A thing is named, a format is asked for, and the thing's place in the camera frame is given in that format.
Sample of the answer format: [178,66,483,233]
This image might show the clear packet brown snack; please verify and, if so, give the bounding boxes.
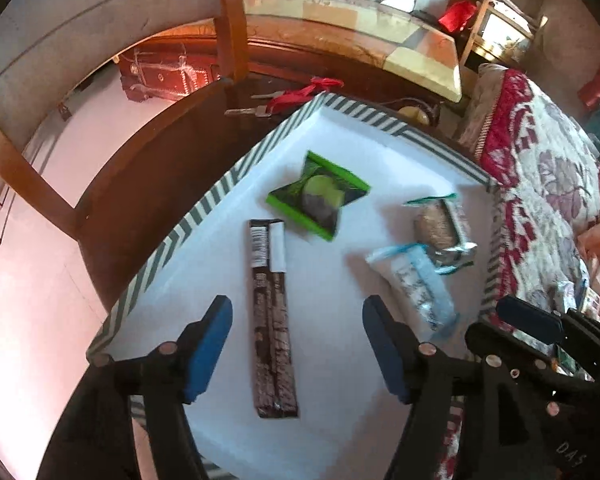
[404,194,478,275]

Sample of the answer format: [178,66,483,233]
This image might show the blue white snack packet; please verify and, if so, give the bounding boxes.
[366,243,461,343]

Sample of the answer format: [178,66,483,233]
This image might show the keys with red ribbon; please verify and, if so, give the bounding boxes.
[224,77,343,118]

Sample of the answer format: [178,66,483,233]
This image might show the wooden chair with grey back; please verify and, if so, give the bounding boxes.
[0,0,251,246]

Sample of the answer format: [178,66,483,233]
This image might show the yellow round object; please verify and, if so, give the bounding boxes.
[397,105,432,124]

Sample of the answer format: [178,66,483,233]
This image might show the dark brown chocolate bar packet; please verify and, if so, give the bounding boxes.
[249,218,300,418]

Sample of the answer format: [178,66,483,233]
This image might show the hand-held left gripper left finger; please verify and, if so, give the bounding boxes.
[35,295,234,480]

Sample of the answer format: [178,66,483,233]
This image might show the wooden sideboard with glass top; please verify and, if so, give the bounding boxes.
[115,0,463,103]

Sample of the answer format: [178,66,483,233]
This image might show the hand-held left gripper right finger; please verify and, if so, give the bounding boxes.
[362,295,546,480]

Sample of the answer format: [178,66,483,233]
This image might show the red decorated chest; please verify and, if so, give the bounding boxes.
[117,42,216,101]

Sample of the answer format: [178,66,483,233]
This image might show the dark wooden table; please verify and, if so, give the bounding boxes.
[75,77,463,311]

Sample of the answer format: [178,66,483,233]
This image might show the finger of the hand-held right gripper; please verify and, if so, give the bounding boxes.
[496,296,567,346]
[464,321,556,363]

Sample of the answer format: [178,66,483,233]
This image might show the yellow cracker packet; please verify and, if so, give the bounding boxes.
[580,290,600,319]

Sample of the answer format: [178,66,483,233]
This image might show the red floral blanket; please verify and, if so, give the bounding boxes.
[437,62,600,480]

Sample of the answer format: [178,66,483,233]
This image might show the wooden rack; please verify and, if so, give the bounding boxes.
[459,0,549,68]

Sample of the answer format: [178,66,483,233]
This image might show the white tray with striped rim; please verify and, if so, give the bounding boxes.
[86,91,506,480]

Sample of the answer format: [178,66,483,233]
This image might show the green snack packet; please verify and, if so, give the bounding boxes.
[266,150,371,241]

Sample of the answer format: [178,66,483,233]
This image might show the red bag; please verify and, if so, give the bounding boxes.
[437,0,479,34]

